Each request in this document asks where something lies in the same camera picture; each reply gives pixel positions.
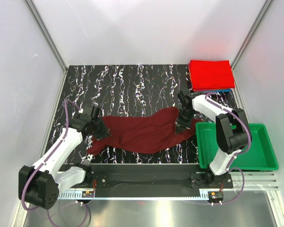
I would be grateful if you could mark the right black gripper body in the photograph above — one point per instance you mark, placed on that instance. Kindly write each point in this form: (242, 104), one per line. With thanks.
(185, 117)

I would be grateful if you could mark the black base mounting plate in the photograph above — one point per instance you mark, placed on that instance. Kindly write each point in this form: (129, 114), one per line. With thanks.
(147, 181)

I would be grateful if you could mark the connector box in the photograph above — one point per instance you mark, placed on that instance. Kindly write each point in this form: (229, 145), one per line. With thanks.
(216, 195)
(88, 194)

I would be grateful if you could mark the left aluminium frame post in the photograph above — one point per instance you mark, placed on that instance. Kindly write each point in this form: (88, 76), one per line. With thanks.
(43, 29)

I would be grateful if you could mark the right aluminium frame post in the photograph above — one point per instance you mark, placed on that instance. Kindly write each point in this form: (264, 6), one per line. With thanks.
(252, 31)

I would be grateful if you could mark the aluminium frame post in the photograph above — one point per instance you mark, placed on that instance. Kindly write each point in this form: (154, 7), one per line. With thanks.
(252, 31)
(43, 29)

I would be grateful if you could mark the folded blue t-shirt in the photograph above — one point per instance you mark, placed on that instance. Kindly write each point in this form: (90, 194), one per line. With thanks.
(216, 90)

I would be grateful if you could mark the folded bright red t-shirt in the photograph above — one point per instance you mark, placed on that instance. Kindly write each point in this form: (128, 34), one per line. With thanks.
(211, 75)

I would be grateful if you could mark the dark red t-shirt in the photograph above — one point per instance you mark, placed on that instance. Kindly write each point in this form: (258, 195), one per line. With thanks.
(146, 135)

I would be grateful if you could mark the right connector box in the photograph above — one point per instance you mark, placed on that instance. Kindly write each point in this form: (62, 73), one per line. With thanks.
(216, 195)

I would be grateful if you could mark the left connector box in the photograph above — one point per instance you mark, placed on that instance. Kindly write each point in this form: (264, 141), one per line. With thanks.
(88, 194)

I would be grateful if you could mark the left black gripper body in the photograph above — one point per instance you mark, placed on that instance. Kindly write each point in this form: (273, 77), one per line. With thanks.
(99, 131)

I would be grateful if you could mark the aluminium front rail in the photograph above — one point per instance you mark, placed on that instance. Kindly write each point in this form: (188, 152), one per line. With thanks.
(254, 201)

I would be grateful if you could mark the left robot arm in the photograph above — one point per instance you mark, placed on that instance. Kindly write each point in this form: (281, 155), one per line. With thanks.
(41, 183)

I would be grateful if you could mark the green plastic tray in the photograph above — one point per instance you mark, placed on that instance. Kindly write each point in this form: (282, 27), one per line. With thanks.
(260, 156)

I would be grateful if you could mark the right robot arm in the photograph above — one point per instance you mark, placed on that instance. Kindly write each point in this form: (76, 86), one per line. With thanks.
(233, 134)

